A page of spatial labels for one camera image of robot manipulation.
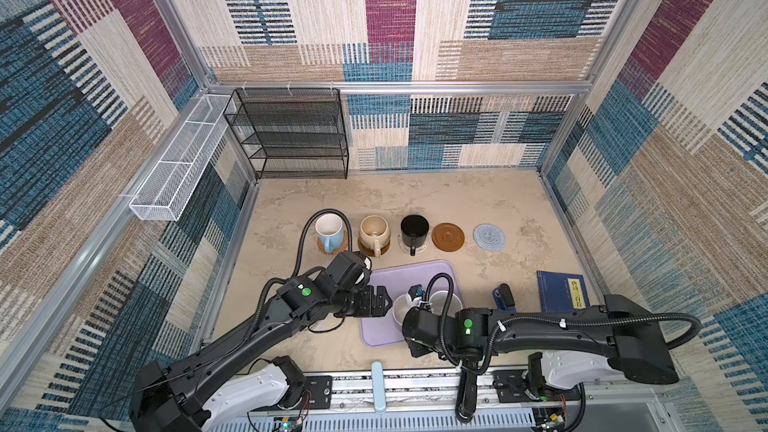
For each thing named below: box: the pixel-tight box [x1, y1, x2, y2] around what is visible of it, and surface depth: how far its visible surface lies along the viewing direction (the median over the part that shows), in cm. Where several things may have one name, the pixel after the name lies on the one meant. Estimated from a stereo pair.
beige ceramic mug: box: [359, 214, 391, 258], surface depth 96 cm
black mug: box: [400, 214, 430, 257], surface depth 95 cm
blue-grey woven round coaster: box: [473, 223, 506, 252], surface depth 104 cm
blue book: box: [537, 271, 591, 313], surface depth 91 cm
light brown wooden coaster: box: [431, 222, 465, 252], surface depth 104 cm
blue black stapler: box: [492, 283, 517, 311], surface depth 86 cm
